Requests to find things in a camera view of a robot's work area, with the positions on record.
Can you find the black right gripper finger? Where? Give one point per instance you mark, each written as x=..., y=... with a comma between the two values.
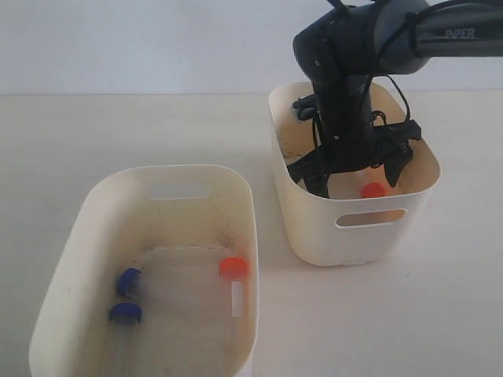
x=394, y=164
x=310, y=170

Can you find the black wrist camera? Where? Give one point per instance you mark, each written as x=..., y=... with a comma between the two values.
x=398, y=133

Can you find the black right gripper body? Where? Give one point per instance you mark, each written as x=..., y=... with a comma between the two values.
x=348, y=139

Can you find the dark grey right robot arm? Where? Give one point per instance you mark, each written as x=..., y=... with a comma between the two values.
x=341, y=54

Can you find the orange-capped clear tube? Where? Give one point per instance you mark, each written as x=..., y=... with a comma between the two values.
x=372, y=183
x=233, y=272

